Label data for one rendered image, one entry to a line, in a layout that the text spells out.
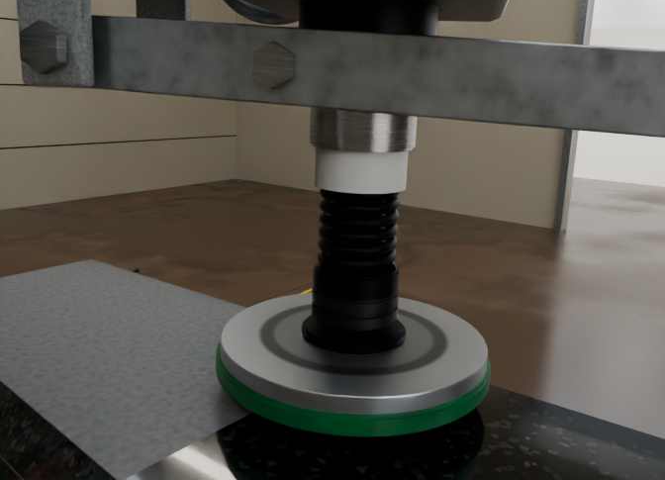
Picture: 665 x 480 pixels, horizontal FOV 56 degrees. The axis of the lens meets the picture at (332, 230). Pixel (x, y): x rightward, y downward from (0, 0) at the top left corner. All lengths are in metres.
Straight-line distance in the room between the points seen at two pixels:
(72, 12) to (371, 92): 0.20
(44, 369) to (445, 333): 0.34
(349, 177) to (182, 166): 6.27
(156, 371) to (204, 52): 0.27
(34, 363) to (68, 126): 5.36
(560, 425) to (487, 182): 5.06
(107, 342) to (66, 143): 5.32
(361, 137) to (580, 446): 0.27
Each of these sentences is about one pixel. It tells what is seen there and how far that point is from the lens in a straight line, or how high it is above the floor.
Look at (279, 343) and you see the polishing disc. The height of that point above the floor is 0.87.
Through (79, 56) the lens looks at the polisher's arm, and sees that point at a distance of 0.46.
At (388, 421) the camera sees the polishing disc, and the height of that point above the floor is 0.86.
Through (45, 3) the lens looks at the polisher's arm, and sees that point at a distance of 0.47.
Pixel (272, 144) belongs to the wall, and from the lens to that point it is 6.83.
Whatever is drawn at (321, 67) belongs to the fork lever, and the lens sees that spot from 0.42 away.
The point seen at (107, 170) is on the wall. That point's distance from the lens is 6.16.
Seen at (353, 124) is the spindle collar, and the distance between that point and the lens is 0.43.
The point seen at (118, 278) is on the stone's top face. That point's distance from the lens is 0.82.
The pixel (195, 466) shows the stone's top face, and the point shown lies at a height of 0.82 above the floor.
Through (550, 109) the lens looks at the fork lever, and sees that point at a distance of 0.41.
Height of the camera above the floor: 1.06
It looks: 13 degrees down
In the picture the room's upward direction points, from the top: 2 degrees clockwise
